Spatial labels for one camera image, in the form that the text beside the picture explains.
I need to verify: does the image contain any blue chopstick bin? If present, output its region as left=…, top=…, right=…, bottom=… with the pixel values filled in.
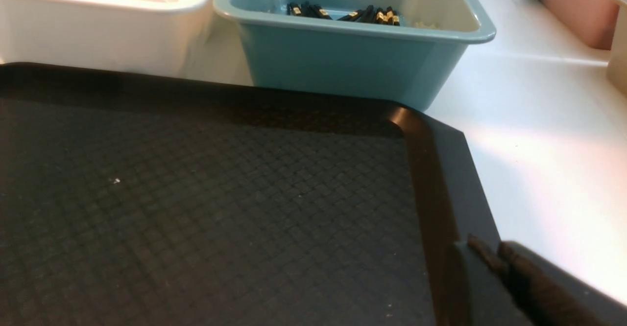
left=213, top=0, right=496, bottom=111

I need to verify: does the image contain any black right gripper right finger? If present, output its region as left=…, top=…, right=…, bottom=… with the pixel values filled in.
left=468, top=236, right=626, bottom=326

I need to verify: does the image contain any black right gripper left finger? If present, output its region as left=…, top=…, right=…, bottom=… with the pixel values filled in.
left=453, top=242, right=531, bottom=326

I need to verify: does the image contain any white spoon bin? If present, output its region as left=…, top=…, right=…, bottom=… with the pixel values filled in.
left=0, top=0, right=214, bottom=77

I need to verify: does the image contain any pile of black chopsticks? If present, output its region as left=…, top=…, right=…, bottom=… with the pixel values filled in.
left=283, top=0, right=402, bottom=26

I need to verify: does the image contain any black serving tray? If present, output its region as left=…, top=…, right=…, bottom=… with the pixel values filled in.
left=0, top=62, right=627, bottom=326

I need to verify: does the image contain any pink bin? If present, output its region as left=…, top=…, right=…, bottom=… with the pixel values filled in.
left=538, top=0, right=619, bottom=51

